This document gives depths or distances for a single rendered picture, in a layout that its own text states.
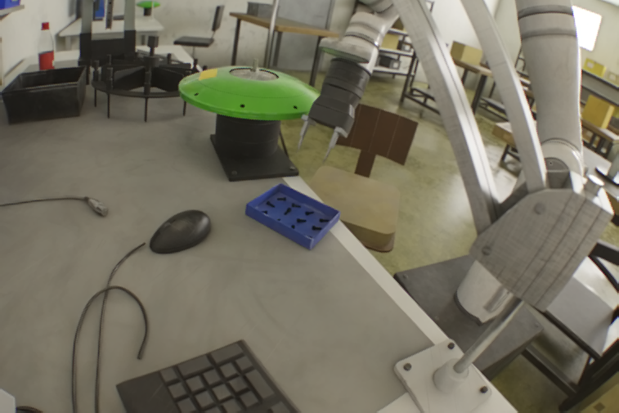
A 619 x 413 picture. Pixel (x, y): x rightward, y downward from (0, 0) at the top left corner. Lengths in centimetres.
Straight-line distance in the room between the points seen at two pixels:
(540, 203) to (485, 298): 36
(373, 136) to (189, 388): 124
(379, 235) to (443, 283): 50
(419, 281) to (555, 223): 41
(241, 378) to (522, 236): 29
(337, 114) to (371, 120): 83
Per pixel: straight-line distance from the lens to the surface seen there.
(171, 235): 48
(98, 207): 58
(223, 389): 35
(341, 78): 57
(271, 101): 60
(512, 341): 65
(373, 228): 112
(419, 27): 26
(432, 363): 44
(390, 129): 139
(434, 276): 66
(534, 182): 26
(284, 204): 60
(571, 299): 210
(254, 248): 50
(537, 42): 50
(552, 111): 54
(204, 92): 63
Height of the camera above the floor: 126
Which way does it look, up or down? 30 degrees down
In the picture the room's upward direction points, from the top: 12 degrees clockwise
